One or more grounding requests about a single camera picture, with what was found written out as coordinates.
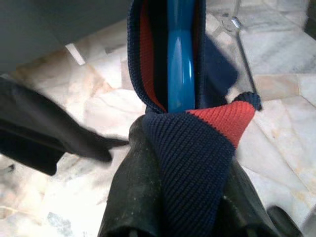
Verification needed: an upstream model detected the navy shirt with red stripe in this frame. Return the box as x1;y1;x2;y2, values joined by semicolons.
126;0;263;237

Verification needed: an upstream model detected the black shirt with red collar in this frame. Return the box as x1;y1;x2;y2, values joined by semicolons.
0;76;129;176

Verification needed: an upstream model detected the blue plastic hanger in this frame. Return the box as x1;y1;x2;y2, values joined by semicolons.
165;0;198;114

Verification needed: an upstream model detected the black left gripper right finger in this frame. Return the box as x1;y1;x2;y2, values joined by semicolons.
222;158;284;237

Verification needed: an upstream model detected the silver metal clothes rack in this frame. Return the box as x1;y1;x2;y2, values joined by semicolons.
221;0;259;93

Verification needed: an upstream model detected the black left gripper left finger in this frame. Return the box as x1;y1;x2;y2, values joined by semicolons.
97;115;175;237

